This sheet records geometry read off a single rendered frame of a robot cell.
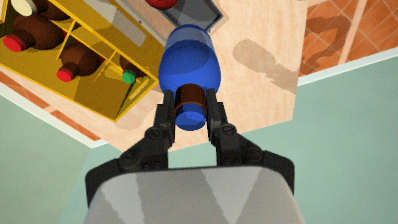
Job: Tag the brown bottle with red cap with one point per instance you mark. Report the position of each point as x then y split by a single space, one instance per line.
34 31
78 60

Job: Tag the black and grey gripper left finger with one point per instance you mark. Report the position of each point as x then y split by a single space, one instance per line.
152 149

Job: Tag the black rectangular tray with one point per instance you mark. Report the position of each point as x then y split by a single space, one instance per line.
197 12

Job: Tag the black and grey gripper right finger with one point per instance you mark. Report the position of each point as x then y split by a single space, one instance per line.
232 148

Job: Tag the brown bottle with green cap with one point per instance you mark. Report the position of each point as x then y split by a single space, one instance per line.
130 71

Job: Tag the blue bottle with brown label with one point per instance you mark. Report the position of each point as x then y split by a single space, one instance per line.
189 66

